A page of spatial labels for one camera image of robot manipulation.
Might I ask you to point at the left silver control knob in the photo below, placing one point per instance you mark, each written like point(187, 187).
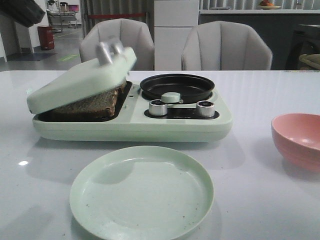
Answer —
point(157, 108)

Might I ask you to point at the light green plate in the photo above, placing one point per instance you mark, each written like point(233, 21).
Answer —
point(142, 193)

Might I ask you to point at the red trash bin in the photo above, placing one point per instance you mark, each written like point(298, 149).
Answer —
point(46, 38)

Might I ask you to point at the pink bowl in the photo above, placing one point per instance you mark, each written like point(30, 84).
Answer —
point(297, 138)

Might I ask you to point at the green breakfast maker lid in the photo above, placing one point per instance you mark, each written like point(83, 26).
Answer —
point(105, 72)

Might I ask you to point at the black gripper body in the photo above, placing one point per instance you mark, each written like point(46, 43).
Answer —
point(25, 12)

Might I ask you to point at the silver control knob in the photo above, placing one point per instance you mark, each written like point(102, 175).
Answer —
point(157, 108)
point(205, 109)

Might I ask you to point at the bread slice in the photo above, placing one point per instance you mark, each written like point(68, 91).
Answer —
point(122, 86)
point(101, 105)

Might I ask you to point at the grey kitchen counter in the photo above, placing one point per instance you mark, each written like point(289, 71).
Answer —
point(288, 33)

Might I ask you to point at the right silver control knob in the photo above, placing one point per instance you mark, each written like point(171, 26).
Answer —
point(205, 109)

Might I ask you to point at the black round frying pan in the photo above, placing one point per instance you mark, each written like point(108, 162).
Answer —
point(192, 88)

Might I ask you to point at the green breakfast maker base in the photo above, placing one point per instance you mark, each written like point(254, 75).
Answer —
point(133, 123)

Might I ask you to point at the fruit plate on counter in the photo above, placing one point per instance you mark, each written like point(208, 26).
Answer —
point(267, 5)

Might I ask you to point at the right beige chair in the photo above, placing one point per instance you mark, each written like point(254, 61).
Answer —
point(225, 46)

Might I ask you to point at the white cabinet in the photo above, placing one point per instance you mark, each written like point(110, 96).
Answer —
point(173, 21)

